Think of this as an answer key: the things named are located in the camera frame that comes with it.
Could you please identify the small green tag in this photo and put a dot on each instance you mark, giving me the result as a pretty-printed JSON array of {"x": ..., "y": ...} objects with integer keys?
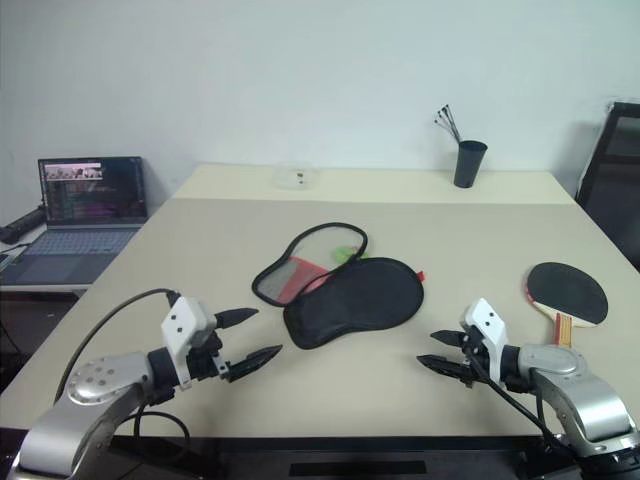
[{"x": 344, "y": 252}]

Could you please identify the black red paddle case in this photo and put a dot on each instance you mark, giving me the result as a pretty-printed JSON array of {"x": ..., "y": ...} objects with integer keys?
[{"x": 355, "y": 300}]

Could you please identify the black table tennis paddle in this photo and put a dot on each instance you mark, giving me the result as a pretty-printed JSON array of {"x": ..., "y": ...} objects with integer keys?
[{"x": 567, "y": 292}]

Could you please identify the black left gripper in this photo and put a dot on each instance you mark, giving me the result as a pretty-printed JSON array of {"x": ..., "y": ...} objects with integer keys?
[{"x": 205, "y": 360}]

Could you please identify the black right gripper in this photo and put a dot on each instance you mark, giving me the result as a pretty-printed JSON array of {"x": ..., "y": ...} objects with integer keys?
[{"x": 475, "y": 352}]

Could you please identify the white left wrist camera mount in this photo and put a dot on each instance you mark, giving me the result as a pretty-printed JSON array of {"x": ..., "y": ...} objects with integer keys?
[{"x": 182, "y": 320}]

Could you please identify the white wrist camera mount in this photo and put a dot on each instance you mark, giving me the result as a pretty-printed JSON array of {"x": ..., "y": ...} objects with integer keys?
[
  {"x": 182, "y": 320},
  {"x": 487, "y": 322}
]

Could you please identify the black mesh office chair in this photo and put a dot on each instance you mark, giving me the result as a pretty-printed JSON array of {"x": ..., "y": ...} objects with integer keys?
[{"x": 612, "y": 190}]

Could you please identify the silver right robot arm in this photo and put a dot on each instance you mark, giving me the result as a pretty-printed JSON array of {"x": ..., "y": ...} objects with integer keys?
[{"x": 575, "y": 395}]

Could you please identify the open grey laptop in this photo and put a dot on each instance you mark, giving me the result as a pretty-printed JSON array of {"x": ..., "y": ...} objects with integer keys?
[{"x": 90, "y": 192}]

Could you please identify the black power strip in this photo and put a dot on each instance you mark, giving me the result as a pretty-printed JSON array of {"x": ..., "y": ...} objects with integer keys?
[{"x": 20, "y": 225}]

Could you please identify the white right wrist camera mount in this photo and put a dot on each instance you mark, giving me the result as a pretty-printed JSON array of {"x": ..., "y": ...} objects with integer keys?
[{"x": 487, "y": 322}]

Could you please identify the black plastic cup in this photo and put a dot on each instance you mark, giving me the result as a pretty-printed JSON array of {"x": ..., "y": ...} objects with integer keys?
[{"x": 469, "y": 165}]

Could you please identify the black panel below table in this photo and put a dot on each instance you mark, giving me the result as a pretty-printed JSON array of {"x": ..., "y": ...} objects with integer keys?
[{"x": 350, "y": 457}]

